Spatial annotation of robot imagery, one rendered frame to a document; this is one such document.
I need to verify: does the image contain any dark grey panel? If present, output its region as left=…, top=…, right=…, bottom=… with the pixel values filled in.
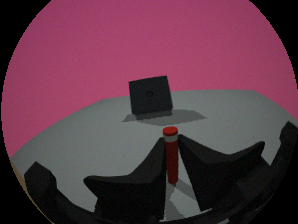
left=129, top=75, right=173, bottom=116

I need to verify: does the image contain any dark red peg with white band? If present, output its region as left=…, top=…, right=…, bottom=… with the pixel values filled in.
left=162, top=127, right=178, bottom=184

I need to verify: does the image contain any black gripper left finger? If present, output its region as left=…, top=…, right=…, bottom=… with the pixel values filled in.
left=82, top=137, right=168, bottom=220

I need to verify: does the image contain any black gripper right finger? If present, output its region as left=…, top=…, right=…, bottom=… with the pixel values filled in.
left=177, top=135, right=265, bottom=212

